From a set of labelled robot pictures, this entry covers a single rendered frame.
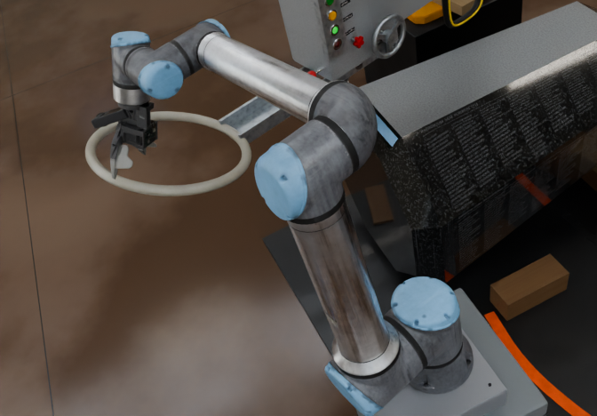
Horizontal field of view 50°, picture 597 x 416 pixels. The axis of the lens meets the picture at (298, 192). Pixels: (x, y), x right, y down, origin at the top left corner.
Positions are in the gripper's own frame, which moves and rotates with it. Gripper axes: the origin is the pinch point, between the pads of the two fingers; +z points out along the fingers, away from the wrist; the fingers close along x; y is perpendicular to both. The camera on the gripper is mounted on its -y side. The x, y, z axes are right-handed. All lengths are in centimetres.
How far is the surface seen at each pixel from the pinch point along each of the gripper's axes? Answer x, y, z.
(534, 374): 72, 131, 91
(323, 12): 54, 34, -35
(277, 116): 50, 24, 0
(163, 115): 41.0, -12.4, 5.1
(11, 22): 305, -309, 105
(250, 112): 54, 13, 3
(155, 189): 0.4, 8.3, 5.0
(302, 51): 68, 24, -17
